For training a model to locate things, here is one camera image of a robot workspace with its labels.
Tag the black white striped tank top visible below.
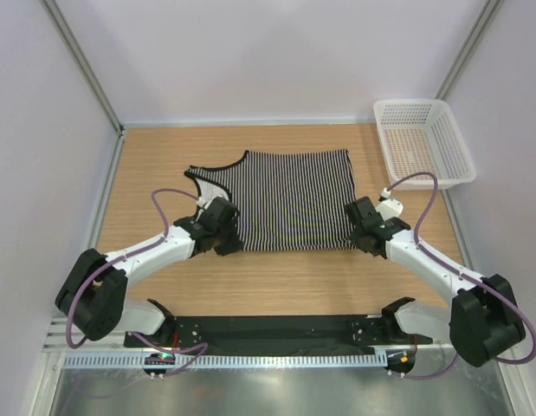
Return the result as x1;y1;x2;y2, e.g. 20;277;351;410
184;149;356;252

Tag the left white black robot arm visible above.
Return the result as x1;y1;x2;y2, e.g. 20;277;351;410
55;197;242;348

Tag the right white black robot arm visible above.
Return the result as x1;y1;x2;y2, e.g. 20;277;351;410
345;197;526;367

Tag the white plastic basket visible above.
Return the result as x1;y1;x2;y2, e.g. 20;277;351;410
373;99;476;191

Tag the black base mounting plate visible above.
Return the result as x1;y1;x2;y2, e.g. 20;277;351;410
146;315;432;348

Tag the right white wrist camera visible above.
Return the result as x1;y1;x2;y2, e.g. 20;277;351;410
376;187;404;220

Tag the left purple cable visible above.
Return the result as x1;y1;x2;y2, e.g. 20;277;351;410
66;188;210;376

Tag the purple cable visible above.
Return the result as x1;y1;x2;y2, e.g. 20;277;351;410
66;188;210;376
391;172;536;382

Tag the slotted white cable duct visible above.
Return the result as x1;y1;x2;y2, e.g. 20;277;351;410
63;351;387;370

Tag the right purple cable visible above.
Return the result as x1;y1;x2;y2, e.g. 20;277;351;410
391;172;536;382

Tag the aluminium front rail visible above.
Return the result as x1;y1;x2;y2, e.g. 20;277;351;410
42;315;134;353

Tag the right aluminium frame post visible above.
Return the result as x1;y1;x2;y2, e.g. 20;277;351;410
435;0;505;101

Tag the aluminium frame post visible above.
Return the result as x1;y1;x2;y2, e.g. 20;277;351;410
46;0;126;135
435;0;505;101

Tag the left aluminium frame post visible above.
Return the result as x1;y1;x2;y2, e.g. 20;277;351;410
46;0;126;135

